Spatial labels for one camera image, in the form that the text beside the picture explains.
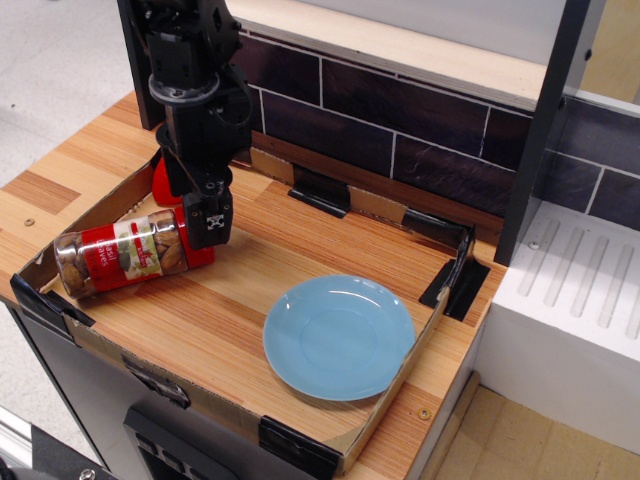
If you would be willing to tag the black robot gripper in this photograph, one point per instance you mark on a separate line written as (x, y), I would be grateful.
(205, 128)

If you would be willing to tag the red-capped basil spice bottle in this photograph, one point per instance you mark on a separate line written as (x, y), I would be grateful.
(126, 252)

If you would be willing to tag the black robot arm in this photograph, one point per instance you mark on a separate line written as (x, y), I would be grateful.
(186, 42)

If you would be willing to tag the brown cardboard fence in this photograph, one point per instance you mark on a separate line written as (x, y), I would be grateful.
(187, 351)

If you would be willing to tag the red toy tomato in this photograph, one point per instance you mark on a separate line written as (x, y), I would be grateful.
(161, 189)

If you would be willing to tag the light blue ceramic plate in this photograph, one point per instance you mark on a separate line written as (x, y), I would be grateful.
(338, 337)

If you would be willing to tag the black control panel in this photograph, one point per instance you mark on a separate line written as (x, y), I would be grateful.
(166, 456)

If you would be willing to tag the white ribbed drainer board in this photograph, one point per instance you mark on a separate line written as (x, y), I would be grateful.
(562, 333)

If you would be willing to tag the dark grey shelf post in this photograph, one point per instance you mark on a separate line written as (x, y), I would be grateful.
(522, 206)

